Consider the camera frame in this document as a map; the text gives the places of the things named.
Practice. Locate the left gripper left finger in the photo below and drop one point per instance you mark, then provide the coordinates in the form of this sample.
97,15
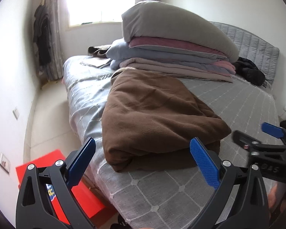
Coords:
34,208

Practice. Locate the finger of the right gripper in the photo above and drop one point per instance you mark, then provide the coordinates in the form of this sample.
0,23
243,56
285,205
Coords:
271,159
277,132

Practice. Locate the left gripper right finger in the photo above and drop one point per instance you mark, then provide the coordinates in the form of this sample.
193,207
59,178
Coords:
250,207

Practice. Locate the brown coat with fleece collar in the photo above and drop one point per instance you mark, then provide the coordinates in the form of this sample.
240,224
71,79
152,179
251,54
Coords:
149,120

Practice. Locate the right hand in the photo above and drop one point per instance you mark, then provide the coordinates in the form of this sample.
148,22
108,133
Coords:
273,198

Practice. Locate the red cardboard box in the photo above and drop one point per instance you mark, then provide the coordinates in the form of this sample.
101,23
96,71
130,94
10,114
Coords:
97,211

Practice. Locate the black jacket on bed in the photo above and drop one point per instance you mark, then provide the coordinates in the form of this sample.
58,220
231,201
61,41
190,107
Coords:
250,72

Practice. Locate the grey quilted headboard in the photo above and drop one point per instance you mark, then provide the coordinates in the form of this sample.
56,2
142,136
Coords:
263,54

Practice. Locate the stack of folded quilts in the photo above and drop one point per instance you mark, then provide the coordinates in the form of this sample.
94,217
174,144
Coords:
174,57

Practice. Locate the dark cloth behind quilts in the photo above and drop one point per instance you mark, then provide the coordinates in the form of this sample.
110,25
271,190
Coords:
98,51

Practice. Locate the large grey pillow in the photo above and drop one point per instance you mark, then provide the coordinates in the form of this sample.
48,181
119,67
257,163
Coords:
162,20

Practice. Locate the grey window curtain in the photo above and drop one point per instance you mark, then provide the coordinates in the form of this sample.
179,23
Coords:
54,70

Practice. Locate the white wall switch plate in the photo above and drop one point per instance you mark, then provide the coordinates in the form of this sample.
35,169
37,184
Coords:
16,113

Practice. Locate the dark clothes hanging on wall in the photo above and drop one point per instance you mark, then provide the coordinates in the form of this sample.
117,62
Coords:
41,36

